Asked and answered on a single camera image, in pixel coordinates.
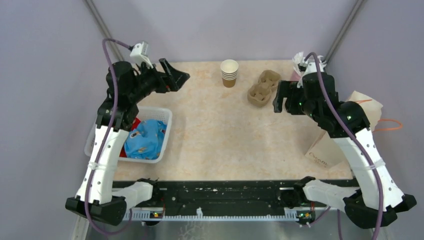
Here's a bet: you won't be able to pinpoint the red snack bag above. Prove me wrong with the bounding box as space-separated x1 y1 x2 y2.
119 117 141 158

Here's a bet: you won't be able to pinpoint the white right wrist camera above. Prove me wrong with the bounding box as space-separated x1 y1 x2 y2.
297 60 327 89

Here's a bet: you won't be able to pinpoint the paper takeout bag orange handles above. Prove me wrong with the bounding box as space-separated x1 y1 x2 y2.
304 90 404 169

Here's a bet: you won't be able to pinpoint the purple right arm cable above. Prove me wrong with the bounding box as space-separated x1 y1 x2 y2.
303 51 385 240

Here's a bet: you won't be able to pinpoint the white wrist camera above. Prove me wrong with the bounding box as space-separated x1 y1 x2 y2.
297 60 327 89
129 41 154 69

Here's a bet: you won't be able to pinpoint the stack of paper cups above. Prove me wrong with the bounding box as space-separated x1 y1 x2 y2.
220 59 239 88

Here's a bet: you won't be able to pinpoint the brown pulp cup carrier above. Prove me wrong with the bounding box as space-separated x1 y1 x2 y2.
247 69 282 108

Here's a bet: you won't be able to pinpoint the blue snack bag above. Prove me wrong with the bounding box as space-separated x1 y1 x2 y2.
123 119 167 160

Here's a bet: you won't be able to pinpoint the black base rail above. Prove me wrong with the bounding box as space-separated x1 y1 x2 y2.
136 180 325 217

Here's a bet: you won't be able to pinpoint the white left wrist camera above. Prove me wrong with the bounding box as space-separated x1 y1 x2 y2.
129 41 154 69

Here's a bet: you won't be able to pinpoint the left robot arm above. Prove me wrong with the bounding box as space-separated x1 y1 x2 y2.
65 58 190 226

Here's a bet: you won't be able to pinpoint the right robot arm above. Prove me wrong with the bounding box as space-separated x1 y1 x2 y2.
273 72 417 229

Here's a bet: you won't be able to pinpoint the white plastic basket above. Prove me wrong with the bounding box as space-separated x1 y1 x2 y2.
84 106 173 165

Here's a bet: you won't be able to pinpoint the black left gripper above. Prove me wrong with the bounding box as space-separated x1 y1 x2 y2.
128 57 190 103

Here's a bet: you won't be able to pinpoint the pink straw holder cup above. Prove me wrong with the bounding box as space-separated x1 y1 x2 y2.
290 65 303 82

